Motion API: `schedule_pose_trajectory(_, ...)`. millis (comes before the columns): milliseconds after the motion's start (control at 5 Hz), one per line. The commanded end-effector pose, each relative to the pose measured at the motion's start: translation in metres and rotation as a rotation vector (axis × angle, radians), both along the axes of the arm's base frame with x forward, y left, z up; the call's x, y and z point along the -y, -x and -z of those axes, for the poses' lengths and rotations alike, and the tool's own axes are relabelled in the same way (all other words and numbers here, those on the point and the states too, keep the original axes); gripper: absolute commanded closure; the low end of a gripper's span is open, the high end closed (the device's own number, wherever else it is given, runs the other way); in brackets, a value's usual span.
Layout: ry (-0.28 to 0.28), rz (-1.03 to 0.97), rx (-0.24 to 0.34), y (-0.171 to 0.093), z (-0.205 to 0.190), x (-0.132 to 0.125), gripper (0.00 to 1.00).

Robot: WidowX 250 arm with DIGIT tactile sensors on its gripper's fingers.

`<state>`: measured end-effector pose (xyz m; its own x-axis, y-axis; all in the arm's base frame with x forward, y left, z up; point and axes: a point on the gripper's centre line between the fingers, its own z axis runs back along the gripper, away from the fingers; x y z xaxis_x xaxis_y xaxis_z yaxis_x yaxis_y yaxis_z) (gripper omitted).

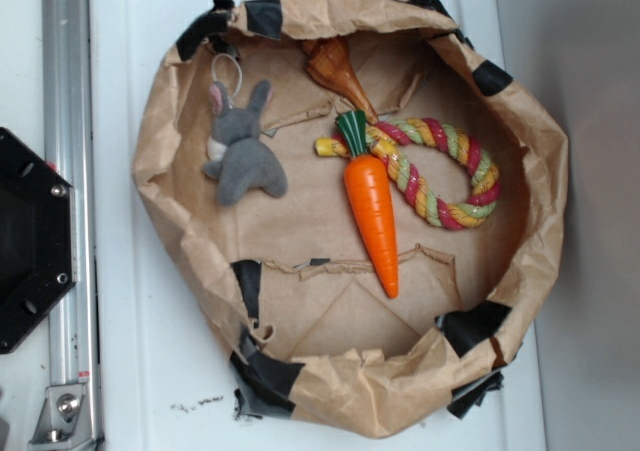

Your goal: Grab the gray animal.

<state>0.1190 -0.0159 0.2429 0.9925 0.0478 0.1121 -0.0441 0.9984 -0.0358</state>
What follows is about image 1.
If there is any orange plastic carrot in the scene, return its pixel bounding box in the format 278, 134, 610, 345
336, 110, 399, 299

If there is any metal corner bracket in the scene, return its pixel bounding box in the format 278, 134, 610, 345
28, 383, 96, 450

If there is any brown paper bag bin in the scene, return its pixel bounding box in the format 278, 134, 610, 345
133, 0, 569, 438

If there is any gray plush bunny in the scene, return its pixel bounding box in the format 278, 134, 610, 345
203, 53, 288, 206

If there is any brown conch seashell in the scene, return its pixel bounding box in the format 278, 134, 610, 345
302, 36, 379, 125

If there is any multicolour braided rope toy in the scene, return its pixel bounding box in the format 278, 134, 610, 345
314, 117, 502, 231

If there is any aluminium extrusion rail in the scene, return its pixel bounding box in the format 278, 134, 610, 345
42, 0, 104, 450

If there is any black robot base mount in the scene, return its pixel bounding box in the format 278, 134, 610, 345
0, 128, 75, 355

